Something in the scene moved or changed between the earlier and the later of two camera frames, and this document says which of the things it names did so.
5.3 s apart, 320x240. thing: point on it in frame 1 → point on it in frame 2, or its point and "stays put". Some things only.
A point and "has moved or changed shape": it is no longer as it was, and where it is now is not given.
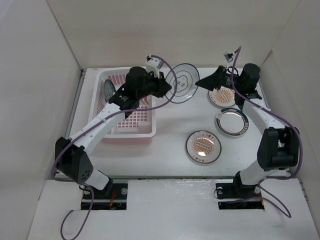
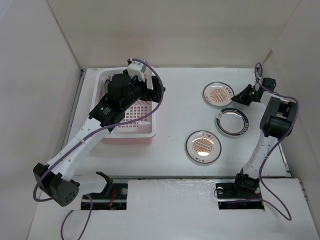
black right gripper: x=214 y=80 → x=241 y=97
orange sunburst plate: x=203 y=147 stays put
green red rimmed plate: x=232 y=122 stays put
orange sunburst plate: x=225 y=97 has moved or changed shape
